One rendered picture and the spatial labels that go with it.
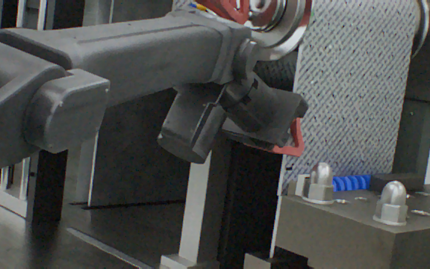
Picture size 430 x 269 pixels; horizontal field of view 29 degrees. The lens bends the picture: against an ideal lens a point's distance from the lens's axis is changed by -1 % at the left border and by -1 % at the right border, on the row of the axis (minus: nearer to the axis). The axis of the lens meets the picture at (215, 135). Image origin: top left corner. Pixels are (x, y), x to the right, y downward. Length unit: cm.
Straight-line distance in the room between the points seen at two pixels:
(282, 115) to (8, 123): 53
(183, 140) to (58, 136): 38
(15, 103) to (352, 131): 71
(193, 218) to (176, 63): 40
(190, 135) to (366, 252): 23
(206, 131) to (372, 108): 33
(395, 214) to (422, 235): 4
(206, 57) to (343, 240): 27
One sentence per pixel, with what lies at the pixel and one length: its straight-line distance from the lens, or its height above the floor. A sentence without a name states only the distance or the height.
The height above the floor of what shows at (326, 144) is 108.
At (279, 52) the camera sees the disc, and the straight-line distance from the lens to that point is 103.
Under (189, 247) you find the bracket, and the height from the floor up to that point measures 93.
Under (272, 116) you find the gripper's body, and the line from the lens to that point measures 95.
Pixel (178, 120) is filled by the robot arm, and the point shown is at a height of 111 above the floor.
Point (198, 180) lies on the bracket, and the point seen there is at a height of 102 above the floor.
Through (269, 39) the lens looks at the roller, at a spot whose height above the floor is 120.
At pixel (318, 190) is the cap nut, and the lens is 96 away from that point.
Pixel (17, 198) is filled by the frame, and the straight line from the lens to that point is 126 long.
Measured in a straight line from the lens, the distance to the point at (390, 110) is 118.
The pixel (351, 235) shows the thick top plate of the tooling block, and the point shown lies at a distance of 92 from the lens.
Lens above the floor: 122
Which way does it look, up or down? 8 degrees down
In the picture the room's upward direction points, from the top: 8 degrees clockwise
